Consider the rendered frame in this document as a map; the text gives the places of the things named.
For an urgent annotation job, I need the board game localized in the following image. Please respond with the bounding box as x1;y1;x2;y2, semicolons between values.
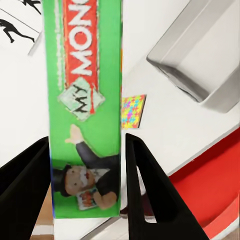
40;0;124;219

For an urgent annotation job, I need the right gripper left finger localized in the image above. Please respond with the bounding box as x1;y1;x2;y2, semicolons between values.
0;136;51;240

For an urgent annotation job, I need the jigsaw puzzle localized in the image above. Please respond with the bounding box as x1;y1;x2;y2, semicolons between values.
121;95;146;130

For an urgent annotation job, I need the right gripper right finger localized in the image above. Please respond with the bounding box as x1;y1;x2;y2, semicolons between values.
125;133;210;240

